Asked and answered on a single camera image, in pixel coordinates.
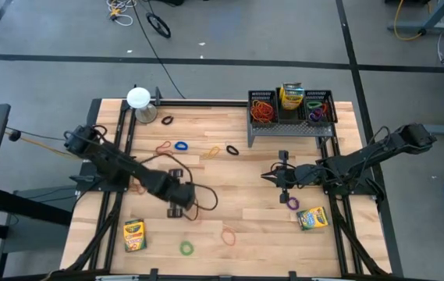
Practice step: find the yellow green markers box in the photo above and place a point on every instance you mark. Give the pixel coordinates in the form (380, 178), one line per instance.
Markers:
(312, 218)

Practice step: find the orange coil wristband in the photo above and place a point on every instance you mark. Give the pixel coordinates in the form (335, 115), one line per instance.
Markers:
(325, 109)

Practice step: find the purple coil wristband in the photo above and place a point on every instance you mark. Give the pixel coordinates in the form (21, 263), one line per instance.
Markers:
(310, 116)
(288, 205)

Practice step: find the grey desk leg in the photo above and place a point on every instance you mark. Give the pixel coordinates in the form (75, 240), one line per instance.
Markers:
(432, 19)

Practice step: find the large red rubber band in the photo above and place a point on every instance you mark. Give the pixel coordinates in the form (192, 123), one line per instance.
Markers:
(262, 117)

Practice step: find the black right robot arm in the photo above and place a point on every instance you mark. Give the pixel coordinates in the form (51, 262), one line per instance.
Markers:
(377, 150)

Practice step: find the green coil wristband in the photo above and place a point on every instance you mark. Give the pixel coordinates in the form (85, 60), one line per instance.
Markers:
(309, 104)
(180, 248)

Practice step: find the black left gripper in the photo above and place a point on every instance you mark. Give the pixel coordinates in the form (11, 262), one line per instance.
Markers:
(175, 191)

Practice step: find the yellow rubber band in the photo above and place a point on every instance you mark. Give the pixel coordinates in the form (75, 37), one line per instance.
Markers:
(206, 155)

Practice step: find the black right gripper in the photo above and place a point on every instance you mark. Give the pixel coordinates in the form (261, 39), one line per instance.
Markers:
(299, 175)

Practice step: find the grey perforated metal shelf riser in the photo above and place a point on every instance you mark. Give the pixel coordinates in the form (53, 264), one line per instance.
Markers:
(284, 130)

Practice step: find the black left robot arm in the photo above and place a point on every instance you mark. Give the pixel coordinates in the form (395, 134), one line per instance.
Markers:
(116, 164)

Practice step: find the white mushroom table lamp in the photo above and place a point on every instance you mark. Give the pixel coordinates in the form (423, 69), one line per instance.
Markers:
(138, 97)

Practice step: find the blue coil wristband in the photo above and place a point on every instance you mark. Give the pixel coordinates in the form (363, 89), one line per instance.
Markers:
(175, 146)

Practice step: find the black ball knob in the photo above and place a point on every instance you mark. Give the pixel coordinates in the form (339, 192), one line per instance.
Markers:
(15, 135)

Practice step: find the black desk frame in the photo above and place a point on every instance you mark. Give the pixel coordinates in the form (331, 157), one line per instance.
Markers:
(30, 212)

